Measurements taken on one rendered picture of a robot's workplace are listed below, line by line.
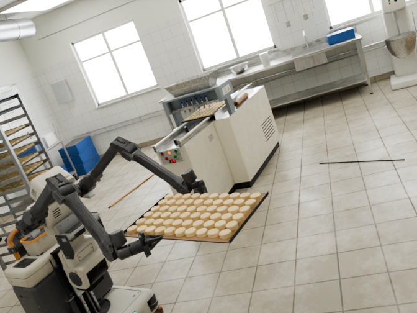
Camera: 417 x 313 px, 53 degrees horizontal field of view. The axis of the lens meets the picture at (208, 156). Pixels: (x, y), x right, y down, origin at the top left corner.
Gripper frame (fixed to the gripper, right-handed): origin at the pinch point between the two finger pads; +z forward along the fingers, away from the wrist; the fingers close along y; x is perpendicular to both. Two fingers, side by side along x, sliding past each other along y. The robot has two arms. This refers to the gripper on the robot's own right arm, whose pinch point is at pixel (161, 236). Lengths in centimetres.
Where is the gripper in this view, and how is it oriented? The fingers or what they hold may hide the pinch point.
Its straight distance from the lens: 190.4
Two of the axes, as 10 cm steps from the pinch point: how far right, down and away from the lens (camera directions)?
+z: 9.2, -3.5, 1.4
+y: -3.0, -9.1, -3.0
